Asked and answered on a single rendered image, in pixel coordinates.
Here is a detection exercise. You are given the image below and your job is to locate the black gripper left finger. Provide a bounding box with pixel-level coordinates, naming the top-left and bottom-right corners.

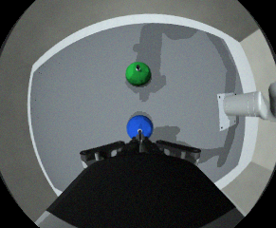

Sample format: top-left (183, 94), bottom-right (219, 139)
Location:
top-left (80, 134), bottom-right (140, 169)

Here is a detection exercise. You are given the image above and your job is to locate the blue dome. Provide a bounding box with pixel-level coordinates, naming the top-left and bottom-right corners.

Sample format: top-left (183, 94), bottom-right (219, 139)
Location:
top-left (127, 115), bottom-right (153, 139)

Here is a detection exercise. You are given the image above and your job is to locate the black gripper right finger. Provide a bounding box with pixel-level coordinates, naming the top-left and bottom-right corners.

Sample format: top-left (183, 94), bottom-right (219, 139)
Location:
top-left (140, 134), bottom-right (201, 166)

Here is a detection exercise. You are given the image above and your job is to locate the green dome bell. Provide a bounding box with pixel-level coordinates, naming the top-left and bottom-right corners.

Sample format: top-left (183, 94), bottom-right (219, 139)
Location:
top-left (125, 62), bottom-right (151, 86)

